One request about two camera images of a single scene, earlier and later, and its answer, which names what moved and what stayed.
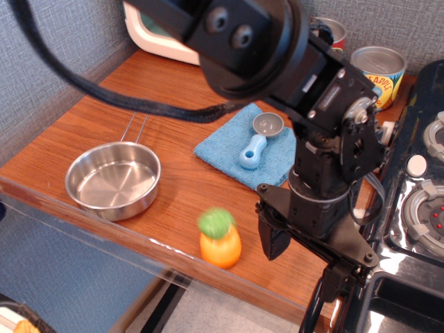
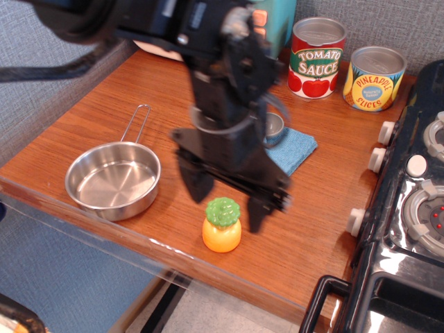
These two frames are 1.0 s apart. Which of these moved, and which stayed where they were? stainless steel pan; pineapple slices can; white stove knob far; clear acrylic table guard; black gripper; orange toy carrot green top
Moved: black gripper; orange toy carrot green top
Stayed: pineapple slices can; stainless steel pan; white stove knob far; clear acrylic table guard
